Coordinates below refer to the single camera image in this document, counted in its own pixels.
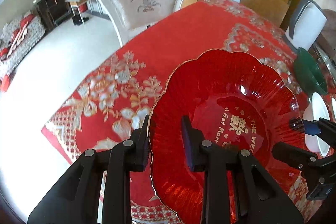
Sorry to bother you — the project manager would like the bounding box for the small white side table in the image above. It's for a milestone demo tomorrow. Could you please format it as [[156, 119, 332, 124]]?
[[66, 0, 90, 24]]

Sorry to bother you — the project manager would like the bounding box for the white plate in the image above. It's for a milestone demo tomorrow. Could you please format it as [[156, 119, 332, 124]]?
[[303, 92, 330, 157]]

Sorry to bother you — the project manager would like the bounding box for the floral sofa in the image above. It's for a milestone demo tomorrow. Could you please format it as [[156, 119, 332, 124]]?
[[1, 11, 46, 79]]

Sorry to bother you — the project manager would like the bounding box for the green bowl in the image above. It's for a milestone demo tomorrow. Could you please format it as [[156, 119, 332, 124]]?
[[293, 47, 328, 97]]

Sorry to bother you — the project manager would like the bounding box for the red box on floor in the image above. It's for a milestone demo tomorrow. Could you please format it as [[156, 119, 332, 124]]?
[[1, 75, 11, 92]]

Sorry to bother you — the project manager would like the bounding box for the dark wooden cabinet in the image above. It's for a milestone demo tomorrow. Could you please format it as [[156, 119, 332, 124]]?
[[34, 0, 73, 32]]

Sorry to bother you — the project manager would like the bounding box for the red glass scalloped plate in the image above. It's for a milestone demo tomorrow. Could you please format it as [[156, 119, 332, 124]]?
[[149, 50, 304, 223]]

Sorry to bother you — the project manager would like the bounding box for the white grey electric kettle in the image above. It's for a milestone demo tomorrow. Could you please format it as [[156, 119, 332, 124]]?
[[284, 0, 327, 50]]

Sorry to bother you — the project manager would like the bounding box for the red floral tablecloth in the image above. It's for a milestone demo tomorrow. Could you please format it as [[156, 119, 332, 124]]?
[[41, 0, 336, 224]]

